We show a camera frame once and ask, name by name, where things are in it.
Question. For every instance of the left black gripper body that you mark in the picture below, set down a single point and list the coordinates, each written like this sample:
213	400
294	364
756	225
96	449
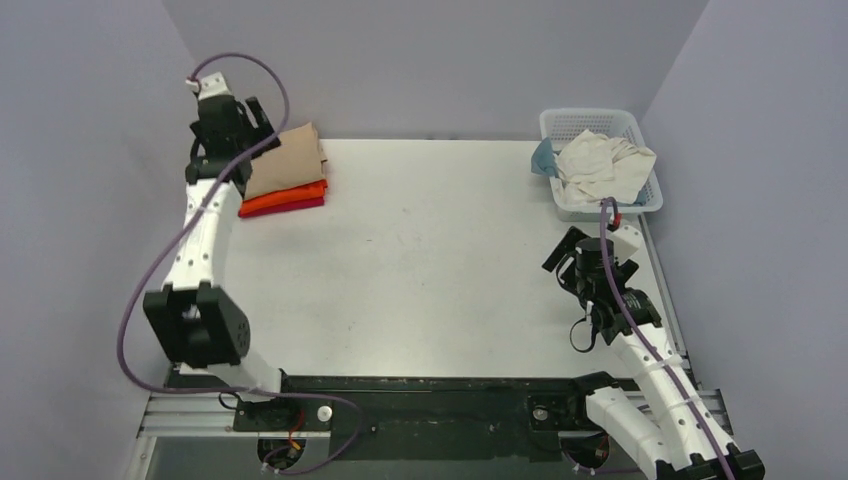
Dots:
245	120

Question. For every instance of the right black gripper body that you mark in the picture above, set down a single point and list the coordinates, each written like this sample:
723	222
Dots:
569	249

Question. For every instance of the beige t shirt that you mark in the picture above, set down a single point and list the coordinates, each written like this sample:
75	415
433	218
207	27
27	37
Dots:
298	161

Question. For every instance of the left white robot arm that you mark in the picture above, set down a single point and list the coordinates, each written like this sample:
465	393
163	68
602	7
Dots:
196	321

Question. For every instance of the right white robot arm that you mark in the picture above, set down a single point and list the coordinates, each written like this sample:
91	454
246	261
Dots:
676	436

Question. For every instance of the folded orange t shirt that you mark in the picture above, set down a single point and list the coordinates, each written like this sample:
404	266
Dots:
308	191

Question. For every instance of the white t shirt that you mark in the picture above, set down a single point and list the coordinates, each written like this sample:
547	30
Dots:
595	166

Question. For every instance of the blue t shirt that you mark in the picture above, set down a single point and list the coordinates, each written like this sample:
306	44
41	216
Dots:
543	160

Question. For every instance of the folded red t shirt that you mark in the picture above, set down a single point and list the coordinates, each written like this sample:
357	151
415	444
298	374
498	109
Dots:
282	208

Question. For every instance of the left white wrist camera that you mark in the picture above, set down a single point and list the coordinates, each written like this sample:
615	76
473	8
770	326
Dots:
209	86

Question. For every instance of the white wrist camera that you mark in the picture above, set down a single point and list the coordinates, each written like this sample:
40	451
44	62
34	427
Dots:
626	240
209	86

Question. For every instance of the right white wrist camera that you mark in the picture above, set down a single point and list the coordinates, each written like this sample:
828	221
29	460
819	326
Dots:
626	240

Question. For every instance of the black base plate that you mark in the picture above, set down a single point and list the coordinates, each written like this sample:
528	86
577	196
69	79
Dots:
387	418

